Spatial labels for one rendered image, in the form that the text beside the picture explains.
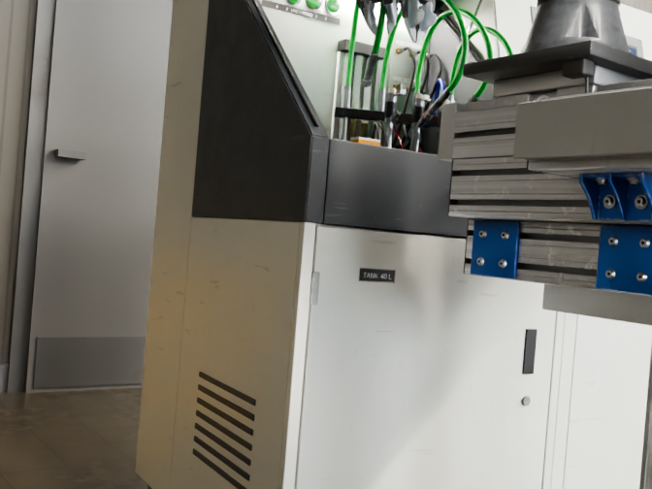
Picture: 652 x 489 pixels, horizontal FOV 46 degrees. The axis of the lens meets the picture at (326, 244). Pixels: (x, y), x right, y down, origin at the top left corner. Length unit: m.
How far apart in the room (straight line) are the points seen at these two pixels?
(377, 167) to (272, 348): 0.41
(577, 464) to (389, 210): 0.81
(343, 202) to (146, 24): 2.43
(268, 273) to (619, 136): 0.83
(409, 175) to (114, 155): 2.26
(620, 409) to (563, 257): 0.97
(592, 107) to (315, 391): 0.79
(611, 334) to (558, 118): 1.10
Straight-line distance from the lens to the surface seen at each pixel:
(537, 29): 1.17
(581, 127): 0.93
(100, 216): 3.60
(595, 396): 1.98
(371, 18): 1.68
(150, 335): 2.18
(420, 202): 1.56
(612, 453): 2.06
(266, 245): 1.55
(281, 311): 1.47
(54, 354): 3.60
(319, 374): 1.47
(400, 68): 2.22
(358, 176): 1.48
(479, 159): 1.19
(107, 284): 3.63
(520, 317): 1.76
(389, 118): 1.83
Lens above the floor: 0.76
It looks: level
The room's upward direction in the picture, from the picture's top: 5 degrees clockwise
